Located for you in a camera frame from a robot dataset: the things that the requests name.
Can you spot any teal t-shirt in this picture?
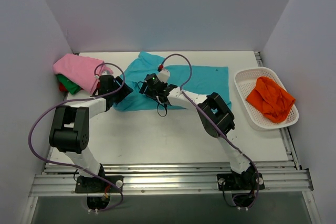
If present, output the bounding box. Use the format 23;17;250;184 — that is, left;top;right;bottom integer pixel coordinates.
114;52;232;112

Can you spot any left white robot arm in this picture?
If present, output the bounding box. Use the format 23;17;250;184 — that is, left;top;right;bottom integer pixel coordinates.
49;75;133;192

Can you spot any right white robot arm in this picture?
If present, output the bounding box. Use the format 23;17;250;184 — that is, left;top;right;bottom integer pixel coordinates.
140;73;256;189

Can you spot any pink folded t-shirt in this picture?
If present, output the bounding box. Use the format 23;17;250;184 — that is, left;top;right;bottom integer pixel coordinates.
53;54;113;94

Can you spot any green folded t-shirt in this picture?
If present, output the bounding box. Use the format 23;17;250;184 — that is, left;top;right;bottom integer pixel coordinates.
56;74;82;95

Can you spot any red folded t-shirt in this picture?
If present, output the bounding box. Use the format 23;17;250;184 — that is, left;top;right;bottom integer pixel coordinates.
59;83;68;92

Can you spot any orange t-shirt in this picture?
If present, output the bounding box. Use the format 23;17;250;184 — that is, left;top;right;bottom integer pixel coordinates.
246;77;296;123

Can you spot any black thin wire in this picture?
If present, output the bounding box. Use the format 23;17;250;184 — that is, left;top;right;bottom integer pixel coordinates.
133;81;169;118

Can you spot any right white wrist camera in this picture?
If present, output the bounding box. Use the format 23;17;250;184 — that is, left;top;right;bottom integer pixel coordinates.
157;65;170;83

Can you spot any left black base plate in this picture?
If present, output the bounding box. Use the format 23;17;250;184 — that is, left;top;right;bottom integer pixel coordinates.
75;175;124;194

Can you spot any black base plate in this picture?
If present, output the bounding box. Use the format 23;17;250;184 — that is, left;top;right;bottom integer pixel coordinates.
216;173;257;191
75;175;124;194

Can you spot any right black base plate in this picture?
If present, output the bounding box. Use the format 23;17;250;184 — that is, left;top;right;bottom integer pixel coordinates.
216;173;257;191

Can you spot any aluminium rail frame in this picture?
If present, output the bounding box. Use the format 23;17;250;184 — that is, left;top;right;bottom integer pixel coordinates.
23;51;321;223

